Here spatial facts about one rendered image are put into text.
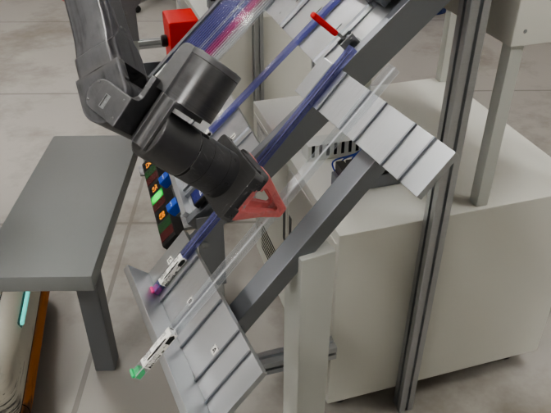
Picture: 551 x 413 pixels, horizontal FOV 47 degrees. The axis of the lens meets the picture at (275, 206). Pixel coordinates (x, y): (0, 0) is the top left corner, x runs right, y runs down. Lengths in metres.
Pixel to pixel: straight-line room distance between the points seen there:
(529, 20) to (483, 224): 0.48
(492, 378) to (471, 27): 1.11
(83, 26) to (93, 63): 0.06
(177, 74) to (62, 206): 0.92
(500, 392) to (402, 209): 0.71
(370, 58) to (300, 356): 0.54
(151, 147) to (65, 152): 1.14
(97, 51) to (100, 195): 0.87
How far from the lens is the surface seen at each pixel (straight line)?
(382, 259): 1.44
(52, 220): 1.51
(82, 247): 1.40
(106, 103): 0.68
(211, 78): 0.64
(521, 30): 1.32
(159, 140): 0.63
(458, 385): 1.93
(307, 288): 0.99
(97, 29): 0.74
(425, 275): 1.48
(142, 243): 2.37
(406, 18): 1.17
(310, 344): 1.08
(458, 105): 1.25
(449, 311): 1.67
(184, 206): 1.24
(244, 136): 1.26
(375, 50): 1.16
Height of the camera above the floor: 1.43
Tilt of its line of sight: 35 degrees down
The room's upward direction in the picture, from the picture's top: straight up
